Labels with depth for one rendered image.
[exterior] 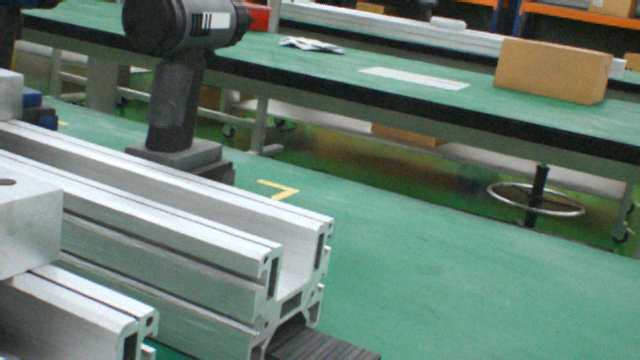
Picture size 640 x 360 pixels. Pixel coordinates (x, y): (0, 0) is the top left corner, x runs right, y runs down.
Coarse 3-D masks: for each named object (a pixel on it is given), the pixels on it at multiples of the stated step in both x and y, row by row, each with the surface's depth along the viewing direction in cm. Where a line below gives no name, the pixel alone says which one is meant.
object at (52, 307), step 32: (0, 288) 35; (32, 288) 34; (64, 288) 34; (96, 288) 35; (0, 320) 35; (32, 320) 34; (64, 320) 33; (96, 320) 32; (128, 320) 32; (0, 352) 33; (32, 352) 34; (64, 352) 33; (96, 352) 32; (128, 352) 33
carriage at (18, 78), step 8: (0, 72) 62; (8, 72) 63; (0, 80) 61; (8, 80) 61; (16, 80) 62; (0, 88) 61; (8, 88) 62; (16, 88) 62; (0, 96) 61; (8, 96) 62; (16, 96) 63; (0, 104) 61; (8, 104) 62; (16, 104) 63; (0, 112) 62; (8, 112) 62; (16, 112) 63; (0, 120) 62; (8, 120) 63
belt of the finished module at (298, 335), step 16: (288, 320) 51; (272, 336) 48; (288, 336) 48; (304, 336) 49; (320, 336) 49; (272, 352) 46; (288, 352) 46; (304, 352) 47; (320, 352) 47; (336, 352) 47; (352, 352) 48; (368, 352) 48
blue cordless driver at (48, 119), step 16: (0, 0) 77; (16, 0) 79; (32, 0) 80; (48, 0) 82; (64, 0) 86; (0, 16) 79; (16, 16) 81; (0, 32) 79; (16, 32) 82; (0, 48) 80; (0, 64) 80; (32, 96) 83; (32, 112) 83; (48, 112) 85; (48, 128) 85
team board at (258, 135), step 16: (272, 0) 344; (272, 16) 345; (272, 32) 347; (80, 80) 408; (48, 96) 417; (64, 96) 424; (80, 96) 434; (128, 96) 394; (144, 96) 390; (208, 112) 373; (256, 112) 359; (256, 128) 361; (256, 144) 362; (272, 144) 384
